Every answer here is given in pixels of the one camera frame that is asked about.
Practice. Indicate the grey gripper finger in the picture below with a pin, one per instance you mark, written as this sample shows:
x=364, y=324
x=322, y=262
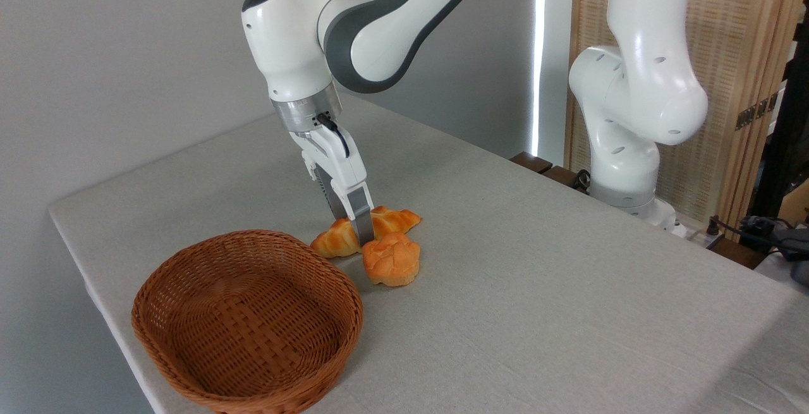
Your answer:
x=362, y=218
x=330, y=199

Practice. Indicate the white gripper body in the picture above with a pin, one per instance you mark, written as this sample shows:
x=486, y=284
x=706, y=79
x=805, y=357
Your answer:
x=338, y=167

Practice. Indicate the long braided bread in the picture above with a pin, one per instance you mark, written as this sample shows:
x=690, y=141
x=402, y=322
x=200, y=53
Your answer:
x=335, y=243

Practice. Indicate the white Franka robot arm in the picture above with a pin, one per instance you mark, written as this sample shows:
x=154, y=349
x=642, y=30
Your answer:
x=291, y=41

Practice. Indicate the round bread roll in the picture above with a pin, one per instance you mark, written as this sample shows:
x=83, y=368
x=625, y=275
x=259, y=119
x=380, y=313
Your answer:
x=392, y=262

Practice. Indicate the brown wicker basket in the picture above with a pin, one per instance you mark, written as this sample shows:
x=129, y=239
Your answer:
x=246, y=332

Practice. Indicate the dark brown wooden block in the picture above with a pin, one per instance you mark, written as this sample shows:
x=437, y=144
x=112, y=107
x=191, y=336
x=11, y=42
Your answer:
x=531, y=162
x=562, y=177

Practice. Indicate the grey tablecloth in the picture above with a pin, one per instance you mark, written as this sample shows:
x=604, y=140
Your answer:
x=537, y=287

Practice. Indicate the metal screen hinge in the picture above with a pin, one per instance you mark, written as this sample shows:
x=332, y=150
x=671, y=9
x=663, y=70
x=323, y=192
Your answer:
x=755, y=112

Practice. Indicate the wooden rattan folding screen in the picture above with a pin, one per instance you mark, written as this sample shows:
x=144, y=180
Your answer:
x=746, y=35

